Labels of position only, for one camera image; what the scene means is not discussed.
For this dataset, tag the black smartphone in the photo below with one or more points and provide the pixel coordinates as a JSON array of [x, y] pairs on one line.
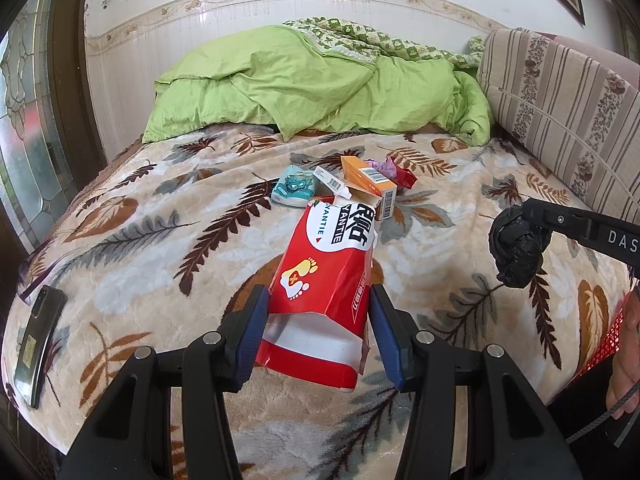
[[37, 345]]

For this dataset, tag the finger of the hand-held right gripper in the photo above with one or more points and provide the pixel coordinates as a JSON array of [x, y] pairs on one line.
[[565, 220]]

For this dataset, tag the red plastic basket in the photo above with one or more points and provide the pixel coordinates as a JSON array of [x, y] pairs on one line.
[[607, 340]]

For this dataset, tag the stained glass door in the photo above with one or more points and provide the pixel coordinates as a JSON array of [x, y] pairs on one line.
[[30, 135]]

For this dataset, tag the green patterned quilt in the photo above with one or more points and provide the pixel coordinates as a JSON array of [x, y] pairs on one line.
[[380, 37]]

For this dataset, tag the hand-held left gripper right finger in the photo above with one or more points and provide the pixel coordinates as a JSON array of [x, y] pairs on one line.
[[387, 340]]

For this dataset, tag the red white foot-print bag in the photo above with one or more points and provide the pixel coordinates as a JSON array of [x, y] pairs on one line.
[[325, 280]]

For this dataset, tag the small white box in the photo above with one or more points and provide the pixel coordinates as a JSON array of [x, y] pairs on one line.
[[327, 178]]

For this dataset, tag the striped floral cushion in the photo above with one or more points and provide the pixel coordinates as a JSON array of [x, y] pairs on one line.
[[565, 95]]

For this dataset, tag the green duvet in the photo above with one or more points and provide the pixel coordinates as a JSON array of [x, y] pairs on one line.
[[300, 85]]

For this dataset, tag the teal tissue packet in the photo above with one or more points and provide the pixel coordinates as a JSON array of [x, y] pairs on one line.
[[292, 187]]

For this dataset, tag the leaf print blanket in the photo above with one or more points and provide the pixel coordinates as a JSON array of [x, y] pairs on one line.
[[150, 240]]

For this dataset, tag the purple wrapper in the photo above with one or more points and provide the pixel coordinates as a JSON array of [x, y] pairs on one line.
[[384, 166]]

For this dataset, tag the dark trousers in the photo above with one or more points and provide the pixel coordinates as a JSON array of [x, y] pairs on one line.
[[585, 395]]

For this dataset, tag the red wrapper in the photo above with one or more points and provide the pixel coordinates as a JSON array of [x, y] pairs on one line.
[[406, 178]]

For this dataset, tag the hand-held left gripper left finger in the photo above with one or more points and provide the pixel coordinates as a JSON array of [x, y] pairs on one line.
[[252, 330]]

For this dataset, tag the black plastic bag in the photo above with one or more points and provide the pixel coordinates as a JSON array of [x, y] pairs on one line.
[[517, 250]]

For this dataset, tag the person's right hand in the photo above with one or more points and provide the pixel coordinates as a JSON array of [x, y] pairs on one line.
[[627, 365]]

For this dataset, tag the orange cardboard box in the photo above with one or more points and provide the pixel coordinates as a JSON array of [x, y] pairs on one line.
[[367, 177]]

